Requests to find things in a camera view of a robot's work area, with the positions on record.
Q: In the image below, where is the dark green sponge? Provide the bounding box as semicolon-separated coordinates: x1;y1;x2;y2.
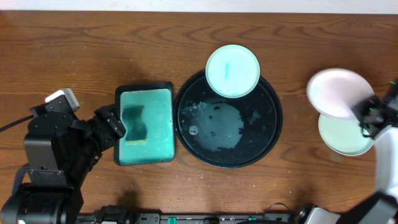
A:
122;105;147;145

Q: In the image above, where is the mint plate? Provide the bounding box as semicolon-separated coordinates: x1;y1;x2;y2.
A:
318;114;374;156
205;45;261;98

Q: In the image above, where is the white plate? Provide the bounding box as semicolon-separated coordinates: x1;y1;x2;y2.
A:
307;68;375;119

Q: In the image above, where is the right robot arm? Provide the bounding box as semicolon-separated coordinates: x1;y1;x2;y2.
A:
336;80;397;224

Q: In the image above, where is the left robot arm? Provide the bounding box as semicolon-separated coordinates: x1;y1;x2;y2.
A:
1;100;126;223

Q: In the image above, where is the green rectangular tray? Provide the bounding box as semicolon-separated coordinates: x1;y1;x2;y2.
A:
114;83;175;166

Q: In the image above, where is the black round tray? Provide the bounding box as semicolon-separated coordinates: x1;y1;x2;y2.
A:
173;71;283;168

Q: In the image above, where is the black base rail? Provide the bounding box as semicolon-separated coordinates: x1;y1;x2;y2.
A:
75;204;340;224

